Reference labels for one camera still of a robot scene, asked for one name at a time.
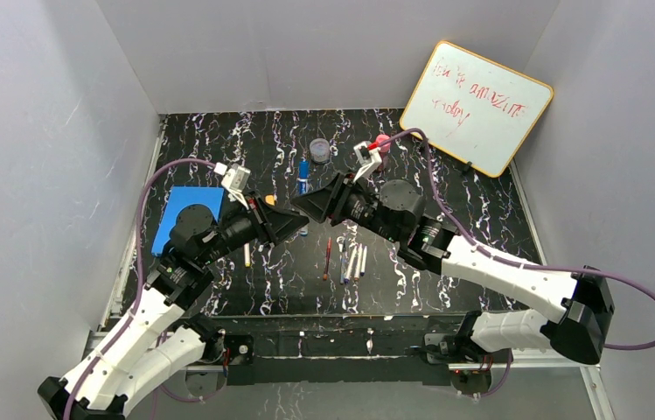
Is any red white marker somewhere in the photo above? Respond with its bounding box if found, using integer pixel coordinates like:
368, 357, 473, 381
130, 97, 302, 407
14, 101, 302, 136
322, 237, 332, 282

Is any blue red marker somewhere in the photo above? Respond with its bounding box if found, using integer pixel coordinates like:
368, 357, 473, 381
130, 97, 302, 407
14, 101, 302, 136
359, 245, 368, 277

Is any checkered black white pen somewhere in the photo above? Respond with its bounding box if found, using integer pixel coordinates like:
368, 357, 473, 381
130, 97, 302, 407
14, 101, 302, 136
338, 238, 346, 284

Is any purple white marker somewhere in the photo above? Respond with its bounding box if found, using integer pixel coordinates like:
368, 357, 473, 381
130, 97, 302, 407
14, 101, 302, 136
343, 244, 359, 284

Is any blue capped white marker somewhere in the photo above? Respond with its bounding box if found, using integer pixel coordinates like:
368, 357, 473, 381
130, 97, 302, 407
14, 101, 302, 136
297, 177, 309, 236

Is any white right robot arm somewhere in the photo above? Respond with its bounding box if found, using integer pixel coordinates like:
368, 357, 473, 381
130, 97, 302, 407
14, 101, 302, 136
292, 173, 615, 365

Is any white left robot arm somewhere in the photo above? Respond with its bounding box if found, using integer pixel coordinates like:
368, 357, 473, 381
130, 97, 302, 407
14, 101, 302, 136
38, 193, 309, 419

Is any yellow capped pen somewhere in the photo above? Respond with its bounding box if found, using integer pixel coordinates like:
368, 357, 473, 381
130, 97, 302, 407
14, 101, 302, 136
243, 243, 252, 268

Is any blue foam pad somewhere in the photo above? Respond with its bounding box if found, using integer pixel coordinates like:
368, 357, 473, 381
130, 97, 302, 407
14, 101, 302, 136
151, 185, 225, 256

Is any clear round plastic container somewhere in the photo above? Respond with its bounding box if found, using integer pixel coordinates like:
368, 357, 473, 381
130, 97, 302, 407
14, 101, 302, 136
309, 138, 331, 165

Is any pink capped bottle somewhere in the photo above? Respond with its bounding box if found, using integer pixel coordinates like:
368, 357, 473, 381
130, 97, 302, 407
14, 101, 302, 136
375, 134, 391, 172

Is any yellow framed whiteboard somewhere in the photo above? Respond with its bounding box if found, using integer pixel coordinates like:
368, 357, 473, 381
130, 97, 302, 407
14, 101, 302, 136
400, 40, 554, 178

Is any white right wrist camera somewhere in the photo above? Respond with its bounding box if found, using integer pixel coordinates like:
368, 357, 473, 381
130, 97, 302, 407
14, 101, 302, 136
353, 141, 382, 180

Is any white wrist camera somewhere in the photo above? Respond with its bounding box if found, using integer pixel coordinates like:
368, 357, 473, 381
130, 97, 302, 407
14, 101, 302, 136
353, 141, 382, 180
213, 163, 251, 208

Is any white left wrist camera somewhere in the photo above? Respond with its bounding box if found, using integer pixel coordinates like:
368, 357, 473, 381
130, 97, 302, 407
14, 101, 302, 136
213, 163, 251, 208

